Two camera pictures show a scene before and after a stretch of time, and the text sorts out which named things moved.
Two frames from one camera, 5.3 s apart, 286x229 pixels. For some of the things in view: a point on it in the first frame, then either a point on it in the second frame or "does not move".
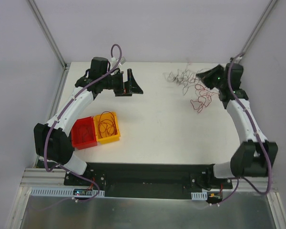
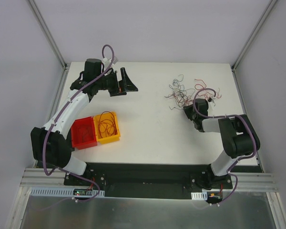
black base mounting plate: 149,180 does not move
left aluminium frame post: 66,65 does not move
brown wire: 83,131 does not move
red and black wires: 188,78 to 178,93
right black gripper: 214,78 to 189,112
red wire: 107,125 does not move
